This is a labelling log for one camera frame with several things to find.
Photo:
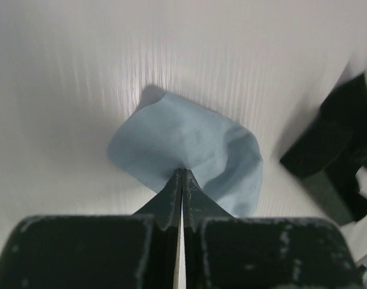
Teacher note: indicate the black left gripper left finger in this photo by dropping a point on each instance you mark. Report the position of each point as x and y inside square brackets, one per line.
[94, 251]

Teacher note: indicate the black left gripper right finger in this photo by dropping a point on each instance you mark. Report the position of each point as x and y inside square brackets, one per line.
[226, 252]

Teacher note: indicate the light blue cleaning cloth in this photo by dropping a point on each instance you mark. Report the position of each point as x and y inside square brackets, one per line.
[175, 133]

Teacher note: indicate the black glasses case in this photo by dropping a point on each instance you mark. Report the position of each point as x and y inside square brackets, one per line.
[330, 152]

